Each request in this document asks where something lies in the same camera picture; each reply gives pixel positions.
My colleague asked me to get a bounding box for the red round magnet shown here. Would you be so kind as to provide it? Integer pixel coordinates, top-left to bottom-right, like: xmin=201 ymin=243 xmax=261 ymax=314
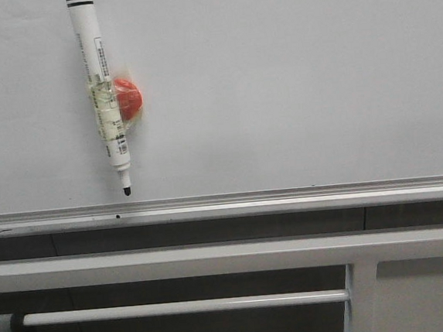
xmin=114 ymin=77 xmax=143 ymax=123

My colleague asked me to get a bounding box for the white black whiteboard marker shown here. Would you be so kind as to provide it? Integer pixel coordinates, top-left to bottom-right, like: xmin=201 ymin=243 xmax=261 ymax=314
xmin=66 ymin=0 xmax=131 ymax=196

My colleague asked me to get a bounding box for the white horizontal rod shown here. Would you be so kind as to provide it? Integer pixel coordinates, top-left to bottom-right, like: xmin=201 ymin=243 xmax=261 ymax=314
xmin=22 ymin=289 xmax=350 ymax=327

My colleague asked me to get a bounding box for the whiteboard with aluminium frame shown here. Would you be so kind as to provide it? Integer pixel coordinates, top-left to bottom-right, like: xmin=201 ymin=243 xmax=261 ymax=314
xmin=0 ymin=0 xmax=443 ymax=237

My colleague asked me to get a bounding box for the white metal stand frame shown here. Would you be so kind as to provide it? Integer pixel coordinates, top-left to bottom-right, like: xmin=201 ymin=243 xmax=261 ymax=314
xmin=0 ymin=228 xmax=443 ymax=332

